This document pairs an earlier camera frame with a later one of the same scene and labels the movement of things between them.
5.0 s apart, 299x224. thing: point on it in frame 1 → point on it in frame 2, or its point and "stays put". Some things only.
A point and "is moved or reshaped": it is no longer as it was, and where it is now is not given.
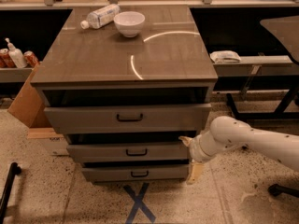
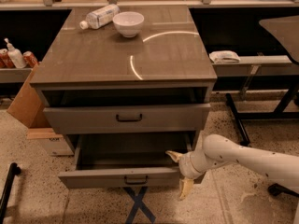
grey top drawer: [115, 118] stays put
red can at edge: [6, 60] stays put
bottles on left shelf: [17, 55] stays put
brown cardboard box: [30, 106] stays put
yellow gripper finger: [195, 172] → [185, 185]
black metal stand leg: [13, 171] stays put
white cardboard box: [51, 141] stays put
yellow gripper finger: [186, 140] → [174, 155]
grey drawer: [129, 151] is moved or reshaped
